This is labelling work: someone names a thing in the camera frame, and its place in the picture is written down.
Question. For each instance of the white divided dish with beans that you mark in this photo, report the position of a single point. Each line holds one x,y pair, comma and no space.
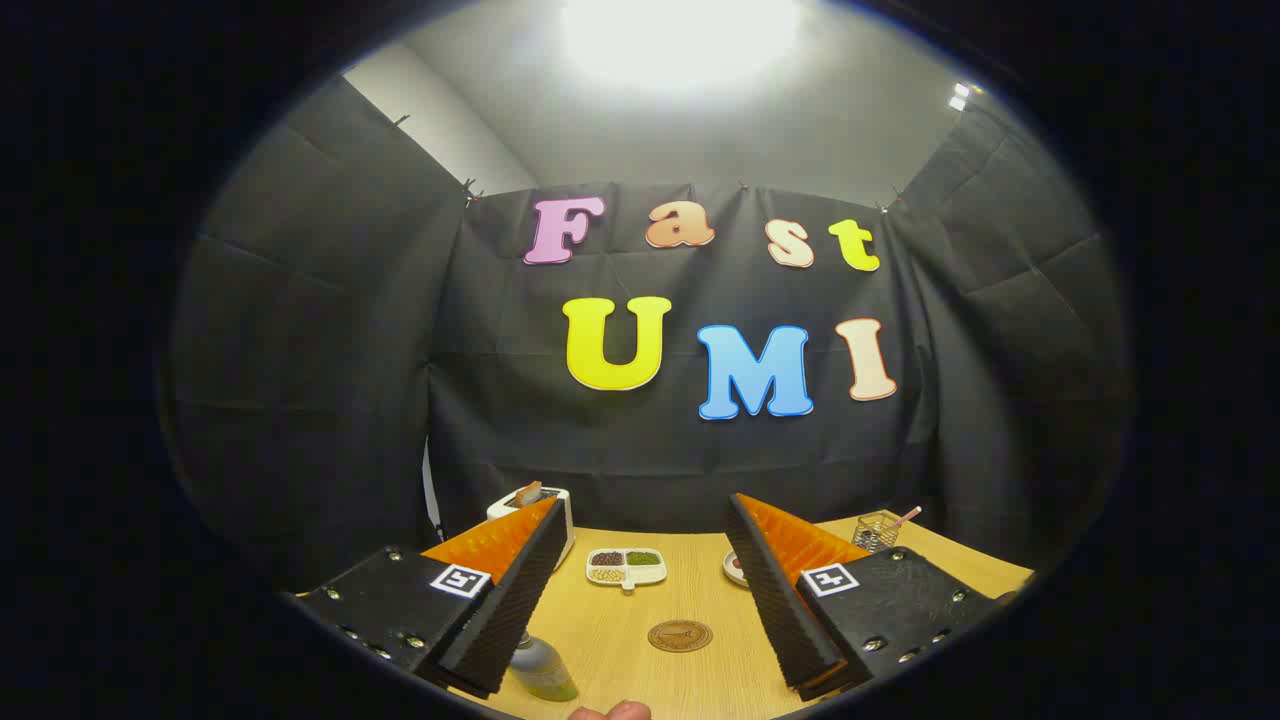
625,568

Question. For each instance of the bright ceiling light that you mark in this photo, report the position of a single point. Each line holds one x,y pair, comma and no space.
680,35

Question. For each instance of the round wooden coaster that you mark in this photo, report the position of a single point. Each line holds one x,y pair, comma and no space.
680,636

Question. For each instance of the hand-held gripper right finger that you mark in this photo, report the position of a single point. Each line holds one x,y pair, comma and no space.
785,610

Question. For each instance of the white round plate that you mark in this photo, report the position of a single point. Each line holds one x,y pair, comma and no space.
734,570

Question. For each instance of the small spot lamp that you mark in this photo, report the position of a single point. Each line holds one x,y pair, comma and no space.
960,96

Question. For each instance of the pink striped straw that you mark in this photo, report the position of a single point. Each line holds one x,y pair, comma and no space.
908,516

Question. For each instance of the silver bottle with green label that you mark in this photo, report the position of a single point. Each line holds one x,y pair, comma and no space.
545,672

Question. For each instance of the wooden table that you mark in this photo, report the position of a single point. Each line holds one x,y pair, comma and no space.
620,612

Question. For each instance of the toasted bread slice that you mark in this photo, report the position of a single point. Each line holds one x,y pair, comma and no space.
528,492

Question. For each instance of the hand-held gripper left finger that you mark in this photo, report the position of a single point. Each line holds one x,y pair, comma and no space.
505,610

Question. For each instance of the white toaster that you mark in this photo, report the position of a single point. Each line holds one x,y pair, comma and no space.
566,530

